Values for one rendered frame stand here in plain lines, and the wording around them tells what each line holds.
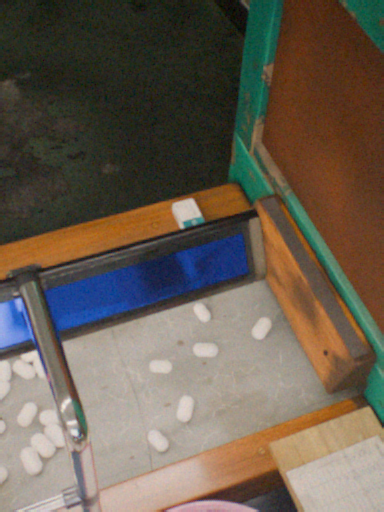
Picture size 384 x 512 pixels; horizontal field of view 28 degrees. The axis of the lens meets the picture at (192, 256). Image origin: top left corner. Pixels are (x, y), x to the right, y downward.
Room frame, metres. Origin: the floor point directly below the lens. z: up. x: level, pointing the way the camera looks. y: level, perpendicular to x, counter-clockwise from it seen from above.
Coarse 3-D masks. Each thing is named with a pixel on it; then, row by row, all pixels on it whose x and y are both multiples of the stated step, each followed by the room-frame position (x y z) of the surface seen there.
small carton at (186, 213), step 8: (184, 200) 0.80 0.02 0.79; (192, 200) 0.80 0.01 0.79; (176, 208) 0.78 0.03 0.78; (184, 208) 0.78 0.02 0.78; (192, 208) 0.78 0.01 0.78; (176, 216) 0.77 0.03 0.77; (184, 216) 0.76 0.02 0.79; (192, 216) 0.76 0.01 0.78; (200, 216) 0.77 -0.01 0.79; (184, 224) 0.75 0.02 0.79; (192, 224) 0.75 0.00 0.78
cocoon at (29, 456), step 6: (24, 450) 0.37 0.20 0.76; (30, 450) 0.37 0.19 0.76; (24, 456) 0.37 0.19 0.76; (30, 456) 0.37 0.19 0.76; (36, 456) 0.37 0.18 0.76; (24, 462) 0.36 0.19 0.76; (30, 462) 0.36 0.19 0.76; (36, 462) 0.36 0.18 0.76; (30, 468) 0.35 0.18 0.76; (36, 468) 0.35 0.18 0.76; (30, 474) 0.35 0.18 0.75; (36, 474) 0.35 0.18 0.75
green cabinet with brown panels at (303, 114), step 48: (288, 0) 0.84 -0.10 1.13; (336, 0) 0.75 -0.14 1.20; (288, 48) 0.82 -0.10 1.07; (336, 48) 0.73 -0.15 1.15; (240, 96) 0.90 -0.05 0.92; (288, 96) 0.81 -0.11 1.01; (336, 96) 0.71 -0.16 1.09; (288, 144) 0.78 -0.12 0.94; (336, 144) 0.69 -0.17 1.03; (288, 192) 0.75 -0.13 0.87; (336, 192) 0.67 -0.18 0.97; (336, 240) 0.64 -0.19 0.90; (336, 288) 0.60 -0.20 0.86
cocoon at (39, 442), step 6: (36, 438) 0.39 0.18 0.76; (42, 438) 0.39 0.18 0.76; (36, 444) 0.38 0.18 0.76; (42, 444) 0.38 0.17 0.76; (48, 444) 0.38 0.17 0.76; (36, 450) 0.38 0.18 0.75; (42, 450) 0.38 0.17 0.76; (48, 450) 0.38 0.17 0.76; (54, 450) 0.38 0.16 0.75; (48, 456) 0.37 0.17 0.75
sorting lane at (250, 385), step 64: (192, 320) 0.60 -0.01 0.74; (256, 320) 0.61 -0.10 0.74; (128, 384) 0.49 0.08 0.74; (192, 384) 0.50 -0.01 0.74; (256, 384) 0.50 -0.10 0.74; (320, 384) 0.51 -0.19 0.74; (0, 448) 0.38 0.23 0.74; (64, 448) 0.39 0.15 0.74; (128, 448) 0.40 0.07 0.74; (192, 448) 0.40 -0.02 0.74
